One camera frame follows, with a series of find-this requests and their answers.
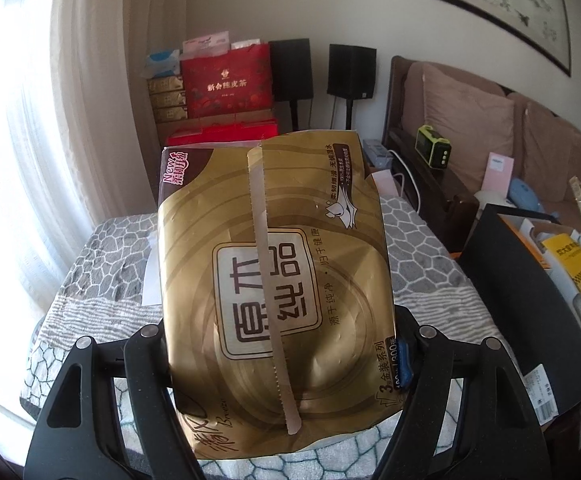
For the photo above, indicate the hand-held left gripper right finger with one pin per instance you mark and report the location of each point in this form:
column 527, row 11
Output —
column 405, row 365

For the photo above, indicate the pink box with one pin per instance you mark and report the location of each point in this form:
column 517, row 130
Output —
column 497, row 175

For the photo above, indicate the blue massager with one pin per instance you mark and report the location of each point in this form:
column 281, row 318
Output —
column 525, row 195

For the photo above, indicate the white curtain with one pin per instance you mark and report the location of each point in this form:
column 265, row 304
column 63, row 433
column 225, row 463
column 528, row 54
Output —
column 95, row 110

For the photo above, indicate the cardboard box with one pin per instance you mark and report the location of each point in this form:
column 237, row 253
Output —
column 515, row 285
column 560, row 320

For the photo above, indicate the blue tissue pack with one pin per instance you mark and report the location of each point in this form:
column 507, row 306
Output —
column 163, row 60

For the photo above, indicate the red gift bag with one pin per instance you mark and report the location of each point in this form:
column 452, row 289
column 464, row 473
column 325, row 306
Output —
column 228, row 85

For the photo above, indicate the white dome lamp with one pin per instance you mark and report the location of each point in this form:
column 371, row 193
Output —
column 490, row 199

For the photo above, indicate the green black portable lamp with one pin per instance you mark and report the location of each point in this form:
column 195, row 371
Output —
column 433, row 147

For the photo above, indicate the grey printed blanket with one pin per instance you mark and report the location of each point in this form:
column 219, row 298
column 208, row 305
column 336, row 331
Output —
column 110, row 250

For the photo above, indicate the pink white carton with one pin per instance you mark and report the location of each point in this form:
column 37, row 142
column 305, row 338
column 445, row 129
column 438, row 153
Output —
column 205, row 42

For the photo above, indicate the framed flower painting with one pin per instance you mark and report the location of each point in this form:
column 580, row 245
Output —
column 480, row 5

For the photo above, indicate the yellow instruction booklet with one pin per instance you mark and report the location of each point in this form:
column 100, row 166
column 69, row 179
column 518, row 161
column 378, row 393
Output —
column 567, row 255

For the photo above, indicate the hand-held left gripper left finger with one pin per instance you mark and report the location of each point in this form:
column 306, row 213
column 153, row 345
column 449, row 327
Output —
column 143, row 360

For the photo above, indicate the red gift box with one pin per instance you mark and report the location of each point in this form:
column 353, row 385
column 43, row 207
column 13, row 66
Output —
column 220, row 132

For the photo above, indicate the brown cushion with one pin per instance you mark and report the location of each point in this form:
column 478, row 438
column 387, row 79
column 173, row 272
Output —
column 465, row 125
column 555, row 160

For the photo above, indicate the brown sofa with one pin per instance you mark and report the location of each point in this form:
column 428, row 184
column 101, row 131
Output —
column 395, row 90

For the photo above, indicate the white power strip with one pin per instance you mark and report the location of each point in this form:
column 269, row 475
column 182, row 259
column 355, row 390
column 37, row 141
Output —
column 378, row 152

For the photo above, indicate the brown snack packet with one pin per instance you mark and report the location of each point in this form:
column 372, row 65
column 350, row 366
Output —
column 270, row 260

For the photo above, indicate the pink paper bag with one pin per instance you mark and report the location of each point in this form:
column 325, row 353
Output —
column 388, row 185

